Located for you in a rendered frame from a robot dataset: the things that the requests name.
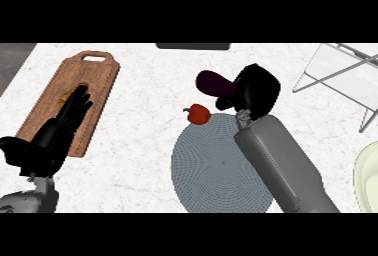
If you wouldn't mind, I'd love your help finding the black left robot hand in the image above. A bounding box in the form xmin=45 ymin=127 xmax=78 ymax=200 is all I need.
xmin=0 ymin=84 xmax=94 ymax=178

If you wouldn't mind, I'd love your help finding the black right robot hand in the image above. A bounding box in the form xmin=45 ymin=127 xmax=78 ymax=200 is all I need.
xmin=214 ymin=63 xmax=282 ymax=118

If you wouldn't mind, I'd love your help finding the dark purple eggplant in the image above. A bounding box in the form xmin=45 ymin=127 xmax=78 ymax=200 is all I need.
xmin=195 ymin=69 xmax=239 ymax=98

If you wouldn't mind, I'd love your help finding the round grey woven placemat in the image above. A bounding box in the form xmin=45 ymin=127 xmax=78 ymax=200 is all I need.
xmin=169 ymin=112 xmax=274 ymax=214

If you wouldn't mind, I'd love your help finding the small orange-brown food item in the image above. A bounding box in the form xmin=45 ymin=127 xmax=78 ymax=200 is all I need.
xmin=57 ymin=83 xmax=90 ymax=106

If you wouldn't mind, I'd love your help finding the brown wooden cutting board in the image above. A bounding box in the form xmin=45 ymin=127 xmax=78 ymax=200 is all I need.
xmin=14 ymin=50 xmax=122 ymax=158

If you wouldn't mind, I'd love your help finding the red bell pepper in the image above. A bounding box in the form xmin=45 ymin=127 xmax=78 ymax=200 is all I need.
xmin=181 ymin=103 xmax=212 ymax=126

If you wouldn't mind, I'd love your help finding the dark grey flat appliance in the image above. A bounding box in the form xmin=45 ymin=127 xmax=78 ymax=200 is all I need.
xmin=155 ymin=43 xmax=231 ymax=51

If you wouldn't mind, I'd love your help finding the dark grey strip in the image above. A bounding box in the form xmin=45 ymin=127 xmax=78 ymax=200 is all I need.
xmin=0 ymin=43 xmax=38 ymax=98

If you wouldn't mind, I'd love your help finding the pale green bowl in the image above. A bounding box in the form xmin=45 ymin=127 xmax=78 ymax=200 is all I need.
xmin=351 ymin=141 xmax=378 ymax=213

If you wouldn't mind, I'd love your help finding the grey wire tiered shelf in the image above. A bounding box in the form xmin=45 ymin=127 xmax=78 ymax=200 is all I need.
xmin=290 ymin=43 xmax=378 ymax=134

